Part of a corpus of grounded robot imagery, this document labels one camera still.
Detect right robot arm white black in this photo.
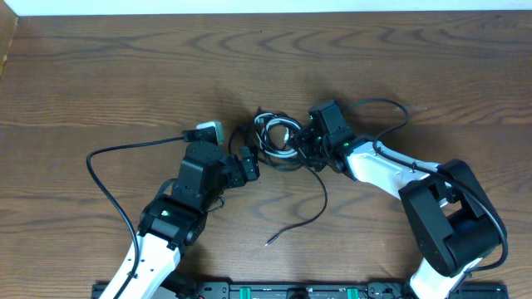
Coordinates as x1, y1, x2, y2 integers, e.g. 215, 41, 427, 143
289, 100, 509, 298

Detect thin black cable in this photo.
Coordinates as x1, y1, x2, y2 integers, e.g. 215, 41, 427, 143
227, 106, 308, 172

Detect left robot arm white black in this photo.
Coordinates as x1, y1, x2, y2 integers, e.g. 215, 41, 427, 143
101, 141, 259, 298

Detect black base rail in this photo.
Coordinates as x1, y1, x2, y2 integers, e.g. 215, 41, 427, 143
91, 281, 509, 299

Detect left camera black cable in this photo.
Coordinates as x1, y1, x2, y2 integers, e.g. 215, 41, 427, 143
86, 129, 217, 299

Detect white usb cable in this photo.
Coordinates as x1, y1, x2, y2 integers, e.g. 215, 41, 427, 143
254, 111, 303, 159

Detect black usb cable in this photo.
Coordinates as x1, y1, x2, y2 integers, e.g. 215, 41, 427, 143
264, 164, 329, 247

